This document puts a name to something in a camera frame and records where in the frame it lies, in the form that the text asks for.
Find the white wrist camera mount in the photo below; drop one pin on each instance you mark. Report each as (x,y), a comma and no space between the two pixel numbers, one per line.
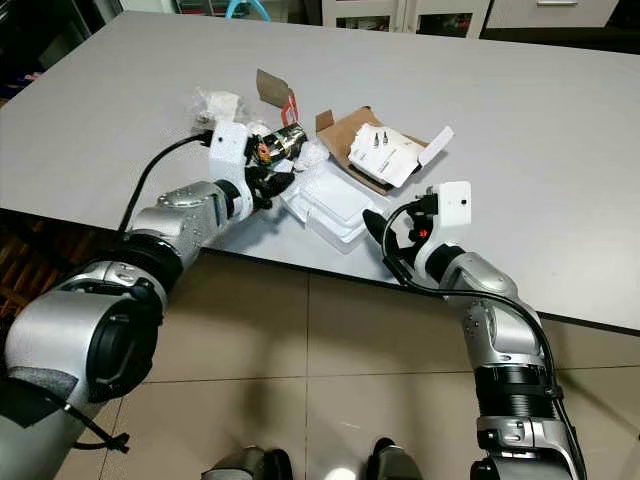
(228,155)
(452,205)

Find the white foam tray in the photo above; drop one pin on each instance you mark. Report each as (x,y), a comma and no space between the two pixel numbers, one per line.
(335,212)

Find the crushed shiny drink can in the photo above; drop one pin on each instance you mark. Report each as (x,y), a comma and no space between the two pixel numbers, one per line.
(285,142)

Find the white drawer cabinet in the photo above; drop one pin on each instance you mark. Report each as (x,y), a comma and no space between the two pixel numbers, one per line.
(550,12)

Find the wooden slatted rack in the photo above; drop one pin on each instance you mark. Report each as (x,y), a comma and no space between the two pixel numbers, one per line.
(15,280)

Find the crumpled white tissue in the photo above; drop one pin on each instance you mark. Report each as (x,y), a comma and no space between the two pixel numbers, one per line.
(220,103)

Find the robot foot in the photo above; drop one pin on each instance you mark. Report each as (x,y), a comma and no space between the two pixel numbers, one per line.
(382,462)
(240,465)

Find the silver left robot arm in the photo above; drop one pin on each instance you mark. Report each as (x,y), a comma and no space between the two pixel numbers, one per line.
(60,340)

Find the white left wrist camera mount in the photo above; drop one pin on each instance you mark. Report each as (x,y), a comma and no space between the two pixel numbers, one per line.
(228,155)

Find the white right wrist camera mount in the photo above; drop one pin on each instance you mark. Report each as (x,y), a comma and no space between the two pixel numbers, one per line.
(452,205)

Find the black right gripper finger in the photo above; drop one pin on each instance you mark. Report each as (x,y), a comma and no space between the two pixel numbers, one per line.
(380,232)

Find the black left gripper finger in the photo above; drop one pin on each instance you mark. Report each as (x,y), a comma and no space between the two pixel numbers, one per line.
(284,181)
(261,150)

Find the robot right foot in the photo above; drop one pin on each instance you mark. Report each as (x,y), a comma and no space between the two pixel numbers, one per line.
(382,462)

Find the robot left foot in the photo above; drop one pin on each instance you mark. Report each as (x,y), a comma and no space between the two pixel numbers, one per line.
(240,465)

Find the open cardboard box white insert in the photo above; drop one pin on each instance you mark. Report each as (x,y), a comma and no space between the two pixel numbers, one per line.
(380,152)

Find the blue plastic hanger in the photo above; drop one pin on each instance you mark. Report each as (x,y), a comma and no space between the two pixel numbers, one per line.
(235,10)

